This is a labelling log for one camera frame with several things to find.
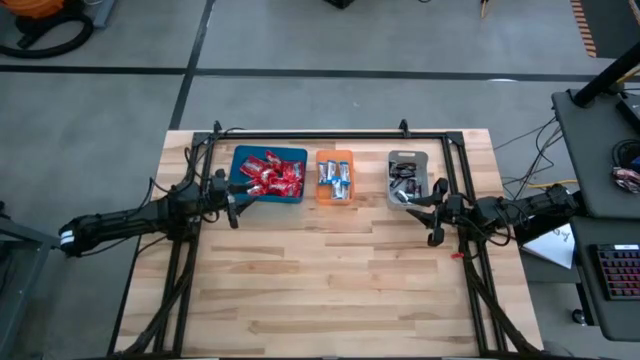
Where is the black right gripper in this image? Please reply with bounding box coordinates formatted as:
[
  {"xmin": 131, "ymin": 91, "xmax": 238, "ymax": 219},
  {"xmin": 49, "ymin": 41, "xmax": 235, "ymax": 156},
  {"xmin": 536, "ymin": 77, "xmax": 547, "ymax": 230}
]
[{"xmin": 406, "ymin": 177, "xmax": 476, "ymax": 248}]

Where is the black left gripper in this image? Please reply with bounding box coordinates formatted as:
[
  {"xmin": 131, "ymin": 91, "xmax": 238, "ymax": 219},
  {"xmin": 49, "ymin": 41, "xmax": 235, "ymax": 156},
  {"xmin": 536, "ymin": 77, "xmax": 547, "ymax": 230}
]
[{"xmin": 202, "ymin": 168, "xmax": 259, "ymax": 230}]

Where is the candy pile on desk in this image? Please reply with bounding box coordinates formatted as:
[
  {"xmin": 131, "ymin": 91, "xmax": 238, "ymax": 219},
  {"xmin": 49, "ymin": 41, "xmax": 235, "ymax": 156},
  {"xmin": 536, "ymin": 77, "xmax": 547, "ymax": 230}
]
[{"xmin": 612, "ymin": 166, "xmax": 640, "ymax": 195}]

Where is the blue plastic bin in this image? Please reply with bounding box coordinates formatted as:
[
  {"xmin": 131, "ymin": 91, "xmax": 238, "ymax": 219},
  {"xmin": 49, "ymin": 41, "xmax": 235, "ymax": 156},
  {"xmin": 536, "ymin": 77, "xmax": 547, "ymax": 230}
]
[{"xmin": 228, "ymin": 144, "xmax": 309, "ymax": 205}]

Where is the grey plastic bin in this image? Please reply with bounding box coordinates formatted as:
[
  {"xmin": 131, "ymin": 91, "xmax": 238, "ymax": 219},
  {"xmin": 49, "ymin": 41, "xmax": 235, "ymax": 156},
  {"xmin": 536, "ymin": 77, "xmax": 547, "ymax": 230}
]
[{"xmin": 386, "ymin": 149, "xmax": 430, "ymax": 210}]

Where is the orange plastic bin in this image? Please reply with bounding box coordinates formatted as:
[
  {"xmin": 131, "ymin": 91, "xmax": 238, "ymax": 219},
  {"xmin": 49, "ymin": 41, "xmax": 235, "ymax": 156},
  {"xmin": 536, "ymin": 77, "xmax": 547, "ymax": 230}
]
[{"xmin": 314, "ymin": 149, "xmax": 356, "ymax": 207}]

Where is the white paper sheet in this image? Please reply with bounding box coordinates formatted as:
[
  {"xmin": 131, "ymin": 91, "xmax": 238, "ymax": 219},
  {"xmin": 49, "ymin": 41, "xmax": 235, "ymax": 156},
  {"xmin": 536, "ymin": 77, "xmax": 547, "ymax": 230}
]
[{"xmin": 519, "ymin": 223, "xmax": 576, "ymax": 270}]

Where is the grey desk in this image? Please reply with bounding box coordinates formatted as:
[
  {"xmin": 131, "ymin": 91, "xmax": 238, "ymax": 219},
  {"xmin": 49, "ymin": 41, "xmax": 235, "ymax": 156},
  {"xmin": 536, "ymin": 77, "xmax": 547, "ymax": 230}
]
[{"xmin": 551, "ymin": 88, "xmax": 640, "ymax": 221}]

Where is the grey keyboard shelf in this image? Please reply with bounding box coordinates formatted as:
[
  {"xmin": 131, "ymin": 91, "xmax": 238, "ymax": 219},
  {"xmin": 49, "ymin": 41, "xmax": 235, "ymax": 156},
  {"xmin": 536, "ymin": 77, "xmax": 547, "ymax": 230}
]
[{"xmin": 569, "ymin": 215, "xmax": 640, "ymax": 342}]

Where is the backlit black keyboard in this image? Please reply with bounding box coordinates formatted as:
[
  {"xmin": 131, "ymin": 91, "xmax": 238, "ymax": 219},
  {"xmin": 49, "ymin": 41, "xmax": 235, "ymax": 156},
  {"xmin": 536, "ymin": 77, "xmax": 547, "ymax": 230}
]
[{"xmin": 594, "ymin": 243, "xmax": 640, "ymax": 302}]

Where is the grey metal cart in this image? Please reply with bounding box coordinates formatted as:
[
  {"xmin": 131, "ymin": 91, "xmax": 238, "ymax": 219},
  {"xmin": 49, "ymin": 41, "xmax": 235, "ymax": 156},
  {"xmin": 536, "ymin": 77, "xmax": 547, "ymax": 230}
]
[{"xmin": 0, "ymin": 199, "xmax": 82, "ymax": 346}]

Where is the black pole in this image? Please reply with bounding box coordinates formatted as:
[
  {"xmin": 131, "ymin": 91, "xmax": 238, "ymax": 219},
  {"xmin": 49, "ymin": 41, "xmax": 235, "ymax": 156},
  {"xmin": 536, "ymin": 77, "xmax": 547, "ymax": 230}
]
[{"xmin": 571, "ymin": 42, "xmax": 640, "ymax": 109}]

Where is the black desk device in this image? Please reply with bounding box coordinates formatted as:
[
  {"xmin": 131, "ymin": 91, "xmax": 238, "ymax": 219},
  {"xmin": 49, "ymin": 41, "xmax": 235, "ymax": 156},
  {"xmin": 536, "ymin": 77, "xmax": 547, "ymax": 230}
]
[{"xmin": 617, "ymin": 94, "xmax": 640, "ymax": 134}]

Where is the black mat orange striped edge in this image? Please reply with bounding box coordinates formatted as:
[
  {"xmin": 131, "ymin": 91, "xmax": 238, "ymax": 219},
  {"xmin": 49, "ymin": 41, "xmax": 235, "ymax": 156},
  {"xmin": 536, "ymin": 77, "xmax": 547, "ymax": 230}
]
[{"xmin": 569, "ymin": 0, "xmax": 640, "ymax": 60}]

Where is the orange shop vacuum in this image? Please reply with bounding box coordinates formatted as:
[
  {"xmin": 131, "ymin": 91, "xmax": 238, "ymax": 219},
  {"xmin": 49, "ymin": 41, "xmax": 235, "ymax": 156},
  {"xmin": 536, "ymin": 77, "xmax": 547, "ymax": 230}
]
[{"xmin": 13, "ymin": 0, "xmax": 66, "ymax": 20}]

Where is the black aluminium table frame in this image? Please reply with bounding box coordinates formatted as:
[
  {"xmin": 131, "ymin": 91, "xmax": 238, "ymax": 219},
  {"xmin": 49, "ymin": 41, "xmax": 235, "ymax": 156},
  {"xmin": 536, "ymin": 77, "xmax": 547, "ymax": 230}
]
[{"xmin": 107, "ymin": 119, "xmax": 544, "ymax": 359}]

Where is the black floor cable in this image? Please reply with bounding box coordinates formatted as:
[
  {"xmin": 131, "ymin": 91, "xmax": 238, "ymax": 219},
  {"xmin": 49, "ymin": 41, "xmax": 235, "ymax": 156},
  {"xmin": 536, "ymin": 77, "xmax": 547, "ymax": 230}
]
[{"xmin": 492, "ymin": 115, "xmax": 566, "ymax": 199}]

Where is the yellow cable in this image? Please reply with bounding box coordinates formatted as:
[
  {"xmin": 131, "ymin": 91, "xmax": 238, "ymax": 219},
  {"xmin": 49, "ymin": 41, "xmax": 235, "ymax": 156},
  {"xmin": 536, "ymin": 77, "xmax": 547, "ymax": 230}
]
[{"xmin": 524, "ymin": 178, "xmax": 580, "ymax": 190}]

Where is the black coiled cable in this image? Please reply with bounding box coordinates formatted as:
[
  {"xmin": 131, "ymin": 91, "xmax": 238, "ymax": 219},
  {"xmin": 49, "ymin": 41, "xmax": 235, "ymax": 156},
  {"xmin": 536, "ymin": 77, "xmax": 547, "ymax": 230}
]
[{"xmin": 610, "ymin": 138, "xmax": 640, "ymax": 169}]

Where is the black vacuum hose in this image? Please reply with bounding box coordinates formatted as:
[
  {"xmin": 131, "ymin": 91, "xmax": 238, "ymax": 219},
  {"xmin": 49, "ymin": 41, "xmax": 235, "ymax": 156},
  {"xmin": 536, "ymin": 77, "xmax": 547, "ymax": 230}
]
[{"xmin": 0, "ymin": 9, "xmax": 95, "ymax": 60}]

